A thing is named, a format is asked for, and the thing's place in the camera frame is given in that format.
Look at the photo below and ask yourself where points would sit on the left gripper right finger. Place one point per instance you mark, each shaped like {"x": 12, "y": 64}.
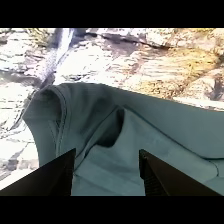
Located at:
{"x": 166, "y": 180}

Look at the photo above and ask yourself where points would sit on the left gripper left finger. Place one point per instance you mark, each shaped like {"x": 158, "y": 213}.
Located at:
{"x": 50, "y": 178}

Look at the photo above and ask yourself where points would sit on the blue T-shirt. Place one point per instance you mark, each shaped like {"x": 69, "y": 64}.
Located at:
{"x": 140, "y": 126}

